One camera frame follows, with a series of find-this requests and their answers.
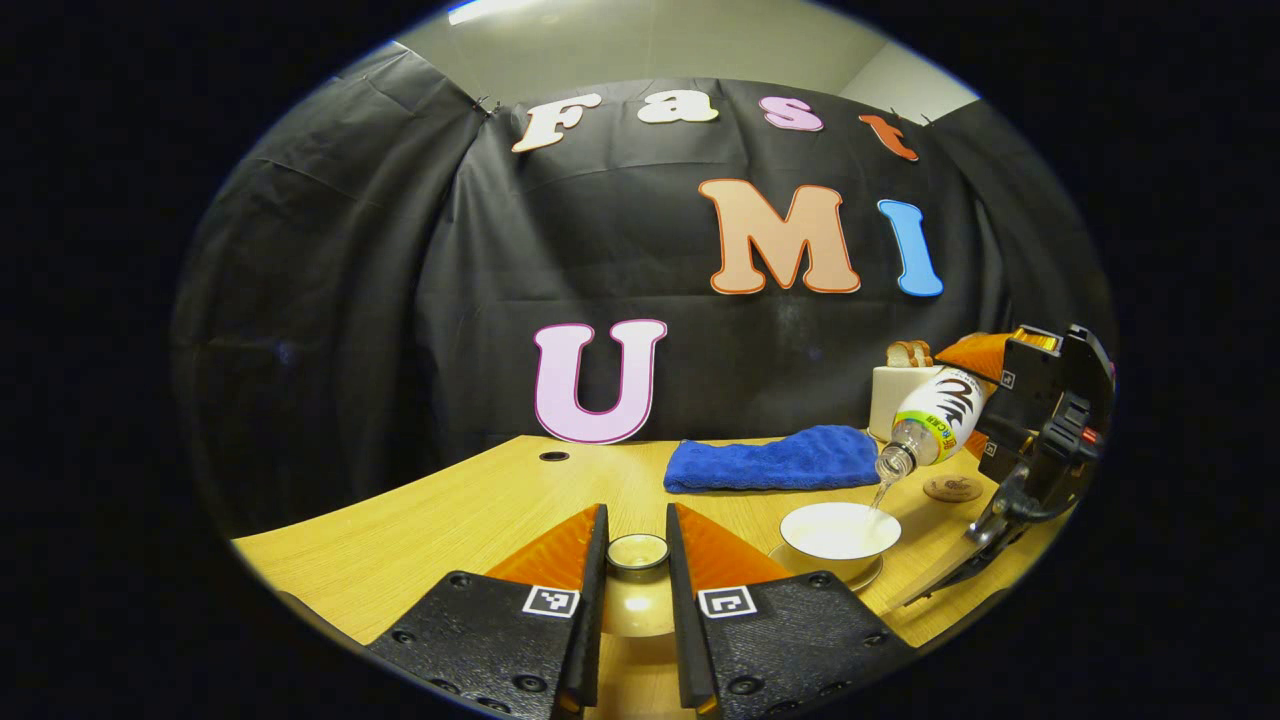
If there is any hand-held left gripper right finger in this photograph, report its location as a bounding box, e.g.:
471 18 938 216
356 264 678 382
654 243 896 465
666 503 916 719

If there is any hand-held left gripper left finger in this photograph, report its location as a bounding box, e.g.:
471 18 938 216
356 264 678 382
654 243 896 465
365 503 609 720

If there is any white teacup lid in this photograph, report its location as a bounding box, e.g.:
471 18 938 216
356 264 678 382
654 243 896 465
598 533 679 639

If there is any clear water bottle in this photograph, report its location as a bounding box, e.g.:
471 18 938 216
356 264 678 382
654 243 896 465
875 367 991 481

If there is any white teacup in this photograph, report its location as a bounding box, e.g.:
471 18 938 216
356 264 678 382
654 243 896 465
780 502 903 563

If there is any white toaster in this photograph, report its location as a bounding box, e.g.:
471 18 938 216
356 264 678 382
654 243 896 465
868 365 946 443

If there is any blue towel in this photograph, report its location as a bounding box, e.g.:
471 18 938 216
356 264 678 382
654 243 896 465
664 426 881 494

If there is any white saucer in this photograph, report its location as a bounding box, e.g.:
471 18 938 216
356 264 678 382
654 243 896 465
768 540 886 593

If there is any black backdrop cloth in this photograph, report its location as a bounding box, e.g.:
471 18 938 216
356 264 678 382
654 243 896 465
170 45 1116 536

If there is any ceiling light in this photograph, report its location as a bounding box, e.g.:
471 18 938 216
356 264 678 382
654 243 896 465
447 0 561 26

